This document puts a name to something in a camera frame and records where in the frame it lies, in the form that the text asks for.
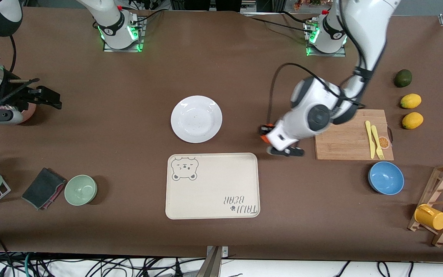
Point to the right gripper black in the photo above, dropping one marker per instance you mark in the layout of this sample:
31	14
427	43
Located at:
14	93

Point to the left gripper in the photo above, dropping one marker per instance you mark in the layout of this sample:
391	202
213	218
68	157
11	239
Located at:
263	129

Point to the white round plate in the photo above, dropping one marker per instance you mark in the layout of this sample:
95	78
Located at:
196	119

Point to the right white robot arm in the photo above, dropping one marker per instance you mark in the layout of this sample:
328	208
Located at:
110	23

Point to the pink metal pot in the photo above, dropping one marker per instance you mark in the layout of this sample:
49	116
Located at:
31	111

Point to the bamboo cutting board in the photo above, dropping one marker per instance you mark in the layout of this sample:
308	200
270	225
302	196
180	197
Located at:
340	138

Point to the cream bear print tray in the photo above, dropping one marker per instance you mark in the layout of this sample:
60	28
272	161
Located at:
214	192

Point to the dark grey folded cloth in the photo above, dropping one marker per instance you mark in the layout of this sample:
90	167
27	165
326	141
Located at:
42	188

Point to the pale green bowl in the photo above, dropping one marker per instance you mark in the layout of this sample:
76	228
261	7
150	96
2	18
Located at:
80	190

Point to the yellow plastic knife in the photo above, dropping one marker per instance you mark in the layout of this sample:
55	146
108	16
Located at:
370	142

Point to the yellow plastic fork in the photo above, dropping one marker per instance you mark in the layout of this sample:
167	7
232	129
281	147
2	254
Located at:
377	142

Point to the blue bowl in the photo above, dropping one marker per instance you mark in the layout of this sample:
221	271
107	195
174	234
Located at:
386	178

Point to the yellow lemon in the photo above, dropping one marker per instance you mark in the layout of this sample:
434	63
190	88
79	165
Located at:
410	101
412	120

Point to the dark green avocado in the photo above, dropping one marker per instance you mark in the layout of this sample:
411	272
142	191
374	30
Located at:
403	78

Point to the wooden peg rack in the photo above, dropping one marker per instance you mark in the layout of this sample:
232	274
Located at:
442	181

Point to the yellow mug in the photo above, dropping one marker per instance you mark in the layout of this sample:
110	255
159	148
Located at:
431	217

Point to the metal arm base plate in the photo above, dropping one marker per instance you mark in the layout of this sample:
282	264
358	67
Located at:
310	52
141	36

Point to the aluminium frame post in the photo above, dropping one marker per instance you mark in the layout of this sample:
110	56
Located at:
214	261

